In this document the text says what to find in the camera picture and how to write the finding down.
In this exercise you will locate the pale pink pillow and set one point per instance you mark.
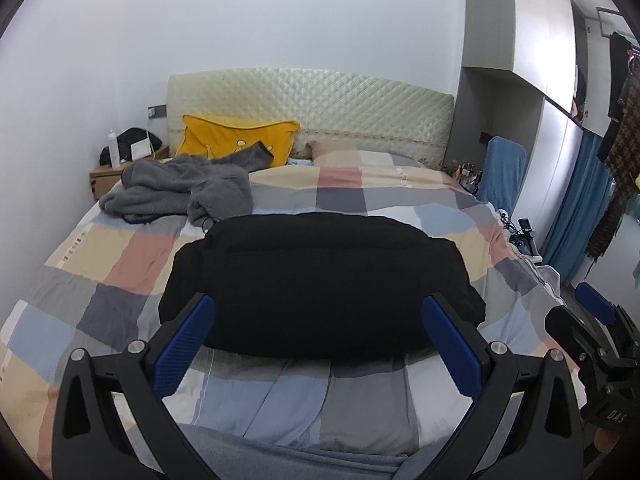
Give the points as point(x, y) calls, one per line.
point(330, 149)

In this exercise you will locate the black tripod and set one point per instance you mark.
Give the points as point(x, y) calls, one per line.
point(525, 227)

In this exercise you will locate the blue curtain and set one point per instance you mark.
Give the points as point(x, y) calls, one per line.
point(580, 200)

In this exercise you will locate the wall socket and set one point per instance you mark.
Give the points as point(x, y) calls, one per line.
point(158, 111)

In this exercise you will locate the black bag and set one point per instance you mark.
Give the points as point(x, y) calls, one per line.
point(131, 136)

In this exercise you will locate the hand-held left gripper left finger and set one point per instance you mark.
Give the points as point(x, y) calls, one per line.
point(182, 346)

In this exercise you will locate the white and grey wardrobe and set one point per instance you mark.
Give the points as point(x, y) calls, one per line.
point(540, 60)

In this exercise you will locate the checkered pastel quilt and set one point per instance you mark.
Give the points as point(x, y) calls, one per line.
point(100, 260)

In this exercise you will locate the small white box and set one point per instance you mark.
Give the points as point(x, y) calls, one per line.
point(140, 149)

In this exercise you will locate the grey-blue cloth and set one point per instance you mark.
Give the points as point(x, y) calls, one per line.
point(280, 460)

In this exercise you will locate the black puffer jacket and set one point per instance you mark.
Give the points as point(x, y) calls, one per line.
point(320, 280)

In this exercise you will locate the blue towel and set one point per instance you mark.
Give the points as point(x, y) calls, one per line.
point(502, 175)

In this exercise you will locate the clear plastic bottle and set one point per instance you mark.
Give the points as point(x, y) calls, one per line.
point(114, 150)

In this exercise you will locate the grey fleece garment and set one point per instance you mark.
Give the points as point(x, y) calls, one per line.
point(165, 185)

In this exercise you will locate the yellow pillow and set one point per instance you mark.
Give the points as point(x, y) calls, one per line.
point(225, 135)

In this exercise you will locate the hanging dark clothes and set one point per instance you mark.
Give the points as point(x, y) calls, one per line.
point(622, 150)

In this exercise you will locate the cream quilted headboard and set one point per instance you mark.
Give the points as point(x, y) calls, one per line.
point(350, 105)

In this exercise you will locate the wooden nightstand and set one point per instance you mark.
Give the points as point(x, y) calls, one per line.
point(105, 180)

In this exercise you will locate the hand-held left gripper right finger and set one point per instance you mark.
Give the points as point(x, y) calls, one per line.
point(452, 348)

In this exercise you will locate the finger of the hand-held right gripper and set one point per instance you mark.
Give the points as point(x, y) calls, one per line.
point(565, 325)
point(595, 302)

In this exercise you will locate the group of small bottles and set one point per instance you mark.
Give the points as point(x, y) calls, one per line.
point(465, 172)

